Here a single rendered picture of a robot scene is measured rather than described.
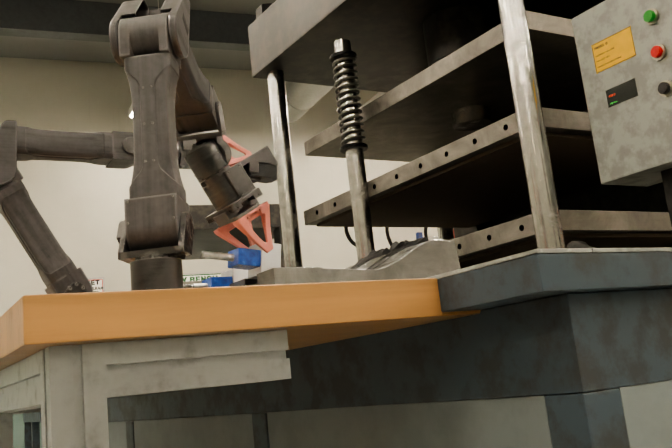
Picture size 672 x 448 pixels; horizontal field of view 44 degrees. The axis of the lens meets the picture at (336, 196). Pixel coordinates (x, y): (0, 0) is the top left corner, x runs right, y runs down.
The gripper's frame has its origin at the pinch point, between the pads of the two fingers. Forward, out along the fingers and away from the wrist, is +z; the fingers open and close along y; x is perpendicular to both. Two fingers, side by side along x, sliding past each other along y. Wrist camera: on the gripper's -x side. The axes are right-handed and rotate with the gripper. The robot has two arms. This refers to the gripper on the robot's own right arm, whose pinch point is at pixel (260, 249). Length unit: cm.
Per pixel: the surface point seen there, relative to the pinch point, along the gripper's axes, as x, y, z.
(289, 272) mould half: 2.2, -8.2, 4.6
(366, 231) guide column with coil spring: -76, 78, 24
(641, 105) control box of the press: -87, -17, 19
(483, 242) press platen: -72, 31, 35
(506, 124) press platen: -86, 18, 12
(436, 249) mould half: -25.5, -8.7, 17.0
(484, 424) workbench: 18, -55, 21
